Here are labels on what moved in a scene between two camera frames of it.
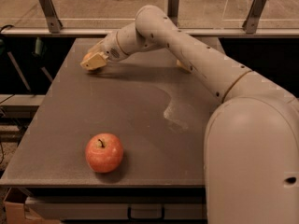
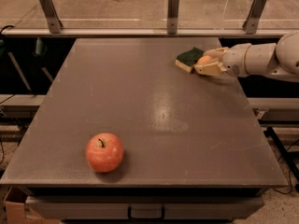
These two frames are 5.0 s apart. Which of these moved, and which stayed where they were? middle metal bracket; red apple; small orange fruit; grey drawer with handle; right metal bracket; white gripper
Moved: small orange fruit; white gripper
Stayed: grey drawer with handle; middle metal bracket; right metal bracket; red apple
